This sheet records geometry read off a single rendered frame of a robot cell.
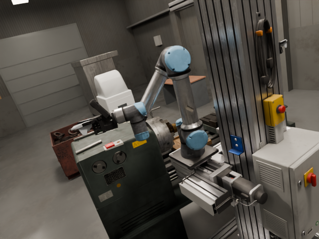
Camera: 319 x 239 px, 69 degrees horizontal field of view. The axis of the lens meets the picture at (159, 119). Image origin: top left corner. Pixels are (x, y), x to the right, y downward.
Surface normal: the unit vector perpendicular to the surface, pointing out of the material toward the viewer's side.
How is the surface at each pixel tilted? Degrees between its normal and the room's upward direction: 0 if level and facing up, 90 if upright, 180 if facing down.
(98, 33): 90
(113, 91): 71
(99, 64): 90
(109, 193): 90
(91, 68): 90
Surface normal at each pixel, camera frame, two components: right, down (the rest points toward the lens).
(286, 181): -0.82, 0.39
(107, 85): 0.38, -0.13
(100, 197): 0.42, 0.20
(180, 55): 0.14, 0.17
